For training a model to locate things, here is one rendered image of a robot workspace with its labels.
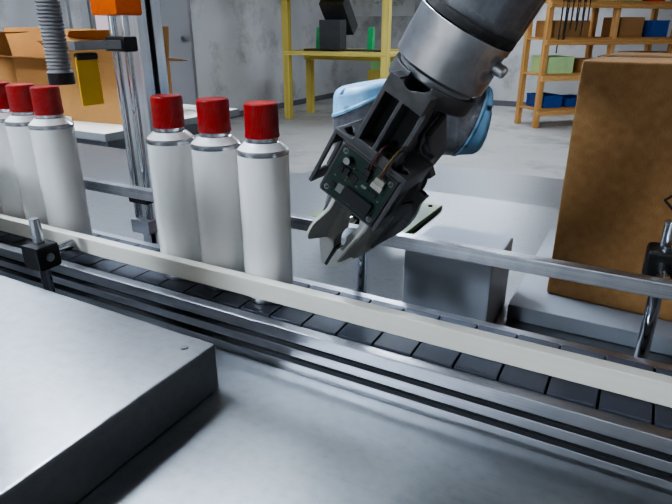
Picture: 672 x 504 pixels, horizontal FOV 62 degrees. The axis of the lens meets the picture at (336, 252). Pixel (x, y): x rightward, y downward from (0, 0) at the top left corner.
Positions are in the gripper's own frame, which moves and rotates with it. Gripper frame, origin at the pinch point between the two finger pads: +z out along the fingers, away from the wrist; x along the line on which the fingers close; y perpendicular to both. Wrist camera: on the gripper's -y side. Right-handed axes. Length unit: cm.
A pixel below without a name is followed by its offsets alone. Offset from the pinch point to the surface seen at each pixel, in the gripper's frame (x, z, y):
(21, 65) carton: -200, 110, -121
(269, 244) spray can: -5.7, 2.7, 2.6
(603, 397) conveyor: 25.5, -7.5, 3.2
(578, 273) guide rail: 18.5, -12.3, -2.5
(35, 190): -38.3, 21.0, 2.0
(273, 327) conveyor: 0.0, 7.7, 5.9
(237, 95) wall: -371, 291, -580
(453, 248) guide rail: 8.9, -7.0, -2.5
